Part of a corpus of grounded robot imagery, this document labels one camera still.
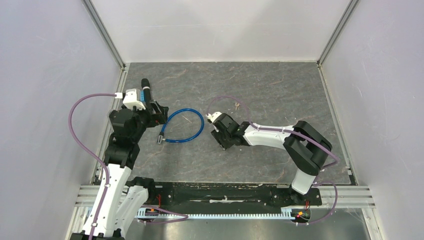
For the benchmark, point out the blue cable lock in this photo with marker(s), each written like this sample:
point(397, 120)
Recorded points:
point(182, 126)

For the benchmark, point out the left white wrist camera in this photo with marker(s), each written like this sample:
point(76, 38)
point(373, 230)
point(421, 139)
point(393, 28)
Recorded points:
point(131, 99)

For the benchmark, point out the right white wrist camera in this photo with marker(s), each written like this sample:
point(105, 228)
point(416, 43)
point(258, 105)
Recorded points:
point(212, 117)

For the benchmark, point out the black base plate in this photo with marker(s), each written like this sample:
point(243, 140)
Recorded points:
point(229, 198)

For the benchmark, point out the slotted cable duct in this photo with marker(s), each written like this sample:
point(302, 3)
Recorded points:
point(285, 214)

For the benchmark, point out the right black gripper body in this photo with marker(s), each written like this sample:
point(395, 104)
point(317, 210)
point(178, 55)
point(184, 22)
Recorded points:
point(228, 136)

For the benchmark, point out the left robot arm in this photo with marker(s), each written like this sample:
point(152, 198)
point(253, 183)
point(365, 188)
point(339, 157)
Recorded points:
point(119, 199)

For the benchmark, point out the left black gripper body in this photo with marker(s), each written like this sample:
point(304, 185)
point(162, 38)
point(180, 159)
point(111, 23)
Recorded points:
point(144, 119)

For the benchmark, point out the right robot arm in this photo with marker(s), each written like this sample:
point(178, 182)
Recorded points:
point(307, 148)

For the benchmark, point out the blue toy brick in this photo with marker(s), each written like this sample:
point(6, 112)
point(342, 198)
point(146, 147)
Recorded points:
point(142, 96)

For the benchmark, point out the black microphone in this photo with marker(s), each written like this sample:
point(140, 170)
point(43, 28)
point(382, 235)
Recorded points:
point(146, 89)

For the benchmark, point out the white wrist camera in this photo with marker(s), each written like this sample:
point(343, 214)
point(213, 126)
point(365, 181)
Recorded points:
point(212, 117)
point(131, 99)

